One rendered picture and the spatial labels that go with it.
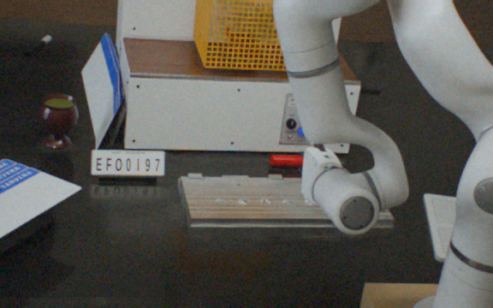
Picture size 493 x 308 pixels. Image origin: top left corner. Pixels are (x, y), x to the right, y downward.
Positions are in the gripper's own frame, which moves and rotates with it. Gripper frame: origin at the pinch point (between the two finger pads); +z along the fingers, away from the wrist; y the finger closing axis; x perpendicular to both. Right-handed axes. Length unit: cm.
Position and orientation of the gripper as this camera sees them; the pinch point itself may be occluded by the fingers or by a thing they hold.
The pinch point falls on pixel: (308, 163)
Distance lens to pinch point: 208.9
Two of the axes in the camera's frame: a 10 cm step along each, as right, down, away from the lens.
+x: 9.8, 0.2, 2.2
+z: -2.1, -2.6, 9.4
